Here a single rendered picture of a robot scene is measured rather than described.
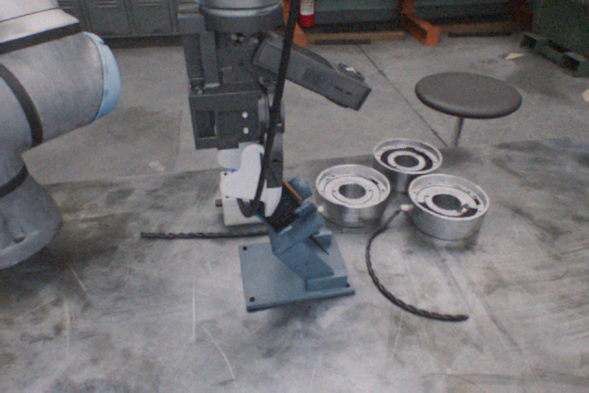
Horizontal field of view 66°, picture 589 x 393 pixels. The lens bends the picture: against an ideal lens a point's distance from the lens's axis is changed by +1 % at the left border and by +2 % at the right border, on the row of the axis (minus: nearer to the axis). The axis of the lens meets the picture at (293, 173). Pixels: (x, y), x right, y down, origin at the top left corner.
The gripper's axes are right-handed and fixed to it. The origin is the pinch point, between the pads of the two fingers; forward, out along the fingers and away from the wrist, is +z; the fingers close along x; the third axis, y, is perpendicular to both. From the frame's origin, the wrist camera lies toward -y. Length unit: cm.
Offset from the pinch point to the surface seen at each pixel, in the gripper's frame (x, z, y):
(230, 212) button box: -9.9, 9.5, 4.6
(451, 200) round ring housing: -7.3, 9.9, -26.6
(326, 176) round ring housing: -14.8, 8.8, -10.1
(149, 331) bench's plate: 5.8, 11.9, 14.5
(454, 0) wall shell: -379, 78, -231
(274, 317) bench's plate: 6.5, 11.9, 1.0
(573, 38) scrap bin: -239, 72, -249
